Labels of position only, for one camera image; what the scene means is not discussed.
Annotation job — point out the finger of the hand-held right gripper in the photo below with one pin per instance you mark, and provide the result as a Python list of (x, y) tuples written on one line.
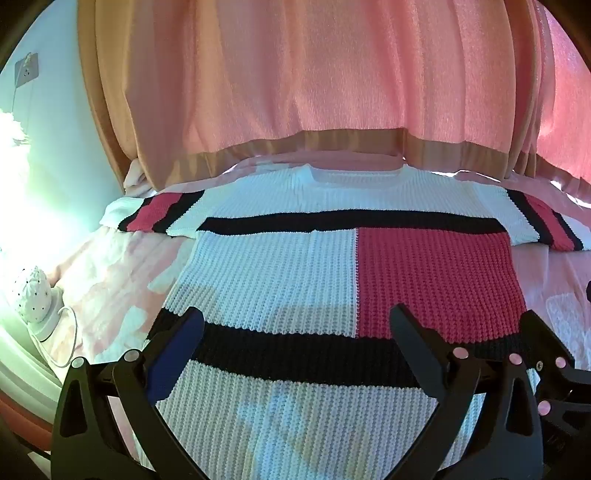
[(542, 334)]

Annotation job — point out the white red black knit sweater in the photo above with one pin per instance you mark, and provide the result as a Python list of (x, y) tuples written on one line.
[(286, 272)]

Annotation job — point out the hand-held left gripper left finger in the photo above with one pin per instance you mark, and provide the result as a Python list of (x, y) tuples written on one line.
[(178, 357)]

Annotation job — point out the pink patterned bed sheet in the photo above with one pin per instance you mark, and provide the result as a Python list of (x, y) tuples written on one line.
[(115, 277)]

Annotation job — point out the wall socket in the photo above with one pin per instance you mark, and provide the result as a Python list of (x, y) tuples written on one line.
[(25, 69)]

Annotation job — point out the pink curtain with tan hem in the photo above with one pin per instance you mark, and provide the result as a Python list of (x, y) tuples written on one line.
[(323, 78)]

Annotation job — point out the white dotted lamp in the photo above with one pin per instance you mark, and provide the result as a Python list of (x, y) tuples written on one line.
[(33, 295)]

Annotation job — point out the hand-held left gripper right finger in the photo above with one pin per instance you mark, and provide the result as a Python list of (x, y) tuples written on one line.
[(408, 332)]

